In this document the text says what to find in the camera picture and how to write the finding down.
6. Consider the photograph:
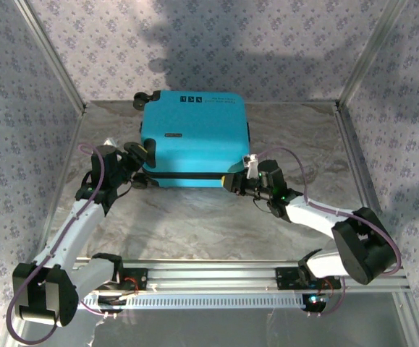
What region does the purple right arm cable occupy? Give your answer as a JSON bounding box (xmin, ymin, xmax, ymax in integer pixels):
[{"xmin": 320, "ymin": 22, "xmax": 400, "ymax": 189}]
[{"xmin": 255, "ymin": 146, "xmax": 402, "ymax": 319}]

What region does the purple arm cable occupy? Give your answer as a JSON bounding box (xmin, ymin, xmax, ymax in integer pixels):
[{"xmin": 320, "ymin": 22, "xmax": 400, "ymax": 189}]
[
  {"xmin": 5, "ymin": 142, "xmax": 140, "ymax": 344},
  {"xmin": 255, "ymin": 146, "xmax": 402, "ymax": 319}
]

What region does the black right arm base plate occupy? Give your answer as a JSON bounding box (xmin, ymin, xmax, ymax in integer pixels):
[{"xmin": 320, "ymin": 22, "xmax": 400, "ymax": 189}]
[{"xmin": 274, "ymin": 266, "xmax": 342, "ymax": 290}]

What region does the blue hard-shell suitcase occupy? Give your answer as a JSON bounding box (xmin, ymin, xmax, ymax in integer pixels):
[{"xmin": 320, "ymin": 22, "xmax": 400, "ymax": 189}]
[{"xmin": 131, "ymin": 90, "xmax": 250, "ymax": 191}]

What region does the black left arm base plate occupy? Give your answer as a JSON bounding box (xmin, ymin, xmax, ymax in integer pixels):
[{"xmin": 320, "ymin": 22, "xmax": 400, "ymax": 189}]
[{"xmin": 113, "ymin": 267, "xmax": 149, "ymax": 292}]

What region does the aluminium frame post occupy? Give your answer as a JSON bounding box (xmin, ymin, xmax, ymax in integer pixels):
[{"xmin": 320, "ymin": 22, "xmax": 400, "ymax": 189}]
[
  {"xmin": 13, "ymin": 0, "xmax": 89, "ymax": 115},
  {"xmin": 334, "ymin": 0, "xmax": 412, "ymax": 108}
]

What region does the black controller board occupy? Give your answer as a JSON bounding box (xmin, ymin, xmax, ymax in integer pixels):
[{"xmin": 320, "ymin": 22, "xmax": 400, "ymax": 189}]
[{"xmin": 300, "ymin": 293, "xmax": 328, "ymax": 314}]

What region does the aluminium table side rail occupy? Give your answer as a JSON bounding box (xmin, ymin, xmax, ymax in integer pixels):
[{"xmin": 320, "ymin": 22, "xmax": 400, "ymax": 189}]
[
  {"xmin": 31, "ymin": 108, "xmax": 88, "ymax": 265},
  {"xmin": 334, "ymin": 103, "xmax": 392, "ymax": 264}
]

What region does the aluminium mounting rail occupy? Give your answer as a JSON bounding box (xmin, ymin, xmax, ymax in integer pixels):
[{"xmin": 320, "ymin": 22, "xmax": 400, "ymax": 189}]
[{"xmin": 71, "ymin": 257, "xmax": 411, "ymax": 294}]

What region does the white slotted cable duct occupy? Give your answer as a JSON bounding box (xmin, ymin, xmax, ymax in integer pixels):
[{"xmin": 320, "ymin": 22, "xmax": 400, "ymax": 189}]
[{"xmin": 78, "ymin": 293, "xmax": 306, "ymax": 310}]

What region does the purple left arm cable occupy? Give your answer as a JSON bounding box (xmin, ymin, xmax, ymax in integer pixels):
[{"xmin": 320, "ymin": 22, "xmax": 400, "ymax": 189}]
[{"xmin": 5, "ymin": 142, "xmax": 140, "ymax": 344}]

